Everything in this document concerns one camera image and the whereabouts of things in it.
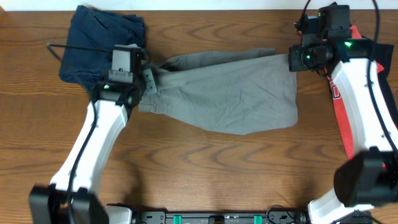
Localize grey khaki shorts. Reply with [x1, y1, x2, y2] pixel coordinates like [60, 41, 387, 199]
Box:
[139, 48, 298, 135]

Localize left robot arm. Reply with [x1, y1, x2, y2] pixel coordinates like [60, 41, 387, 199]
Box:
[29, 44, 158, 223]

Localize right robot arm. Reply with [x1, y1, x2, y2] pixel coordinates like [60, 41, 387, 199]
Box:
[289, 4, 397, 223]

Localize folded navy blue shorts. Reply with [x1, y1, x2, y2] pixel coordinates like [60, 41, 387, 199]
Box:
[58, 5, 146, 88]

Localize black garment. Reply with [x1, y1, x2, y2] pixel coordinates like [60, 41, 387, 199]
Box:
[328, 1, 398, 125]

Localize red soccer t-shirt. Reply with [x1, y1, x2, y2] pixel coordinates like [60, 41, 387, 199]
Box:
[328, 44, 397, 159]

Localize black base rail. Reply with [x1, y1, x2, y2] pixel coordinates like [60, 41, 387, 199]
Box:
[105, 211, 308, 224]

